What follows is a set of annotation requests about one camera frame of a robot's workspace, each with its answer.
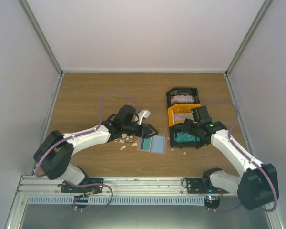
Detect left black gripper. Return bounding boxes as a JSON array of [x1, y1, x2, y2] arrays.
[[123, 123, 159, 139]]

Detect teal credit card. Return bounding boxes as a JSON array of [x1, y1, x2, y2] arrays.
[[139, 138, 153, 151]]

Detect pink clear card holder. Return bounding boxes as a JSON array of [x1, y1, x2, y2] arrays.
[[136, 135, 168, 155]]

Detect white red card orange bin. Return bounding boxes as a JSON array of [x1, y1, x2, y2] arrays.
[[173, 113, 194, 123]]

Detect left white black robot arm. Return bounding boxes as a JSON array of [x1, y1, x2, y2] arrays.
[[33, 105, 158, 193]]

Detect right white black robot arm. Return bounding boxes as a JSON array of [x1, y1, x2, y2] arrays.
[[183, 106, 279, 212]]

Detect teal card stack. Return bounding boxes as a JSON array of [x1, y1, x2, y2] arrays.
[[174, 132, 200, 143]]

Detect white red cards far bin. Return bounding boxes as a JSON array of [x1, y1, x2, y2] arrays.
[[171, 95, 194, 105]]

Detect black bin near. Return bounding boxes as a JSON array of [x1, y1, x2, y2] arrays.
[[170, 124, 209, 149]]

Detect black bin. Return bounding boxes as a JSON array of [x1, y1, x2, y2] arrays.
[[170, 124, 209, 149], [166, 87, 200, 108]]

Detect orange bin middle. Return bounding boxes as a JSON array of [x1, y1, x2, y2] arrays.
[[167, 104, 201, 127]]

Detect white paper scraps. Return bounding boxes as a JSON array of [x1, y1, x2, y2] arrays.
[[115, 129, 176, 152]]

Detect black bin far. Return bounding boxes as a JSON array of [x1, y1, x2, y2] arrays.
[[166, 87, 200, 108]]

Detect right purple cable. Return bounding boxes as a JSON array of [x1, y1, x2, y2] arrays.
[[200, 99, 278, 212]]

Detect purple cable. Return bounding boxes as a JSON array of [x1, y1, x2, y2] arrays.
[[35, 89, 136, 178], [200, 99, 278, 212]]

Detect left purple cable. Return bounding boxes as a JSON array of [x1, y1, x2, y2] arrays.
[[35, 89, 136, 178]]

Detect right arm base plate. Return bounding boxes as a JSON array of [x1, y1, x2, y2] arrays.
[[181, 177, 228, 195]]

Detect grey slotted cable duct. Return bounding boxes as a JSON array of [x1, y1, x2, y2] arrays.
[[27, 195, 204, 206]]

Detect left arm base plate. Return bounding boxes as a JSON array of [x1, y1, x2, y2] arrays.
[[57, 178, 104, 194]]

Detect aluminium mounting rail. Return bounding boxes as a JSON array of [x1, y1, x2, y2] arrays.
[[17, 176, 188, 196]]

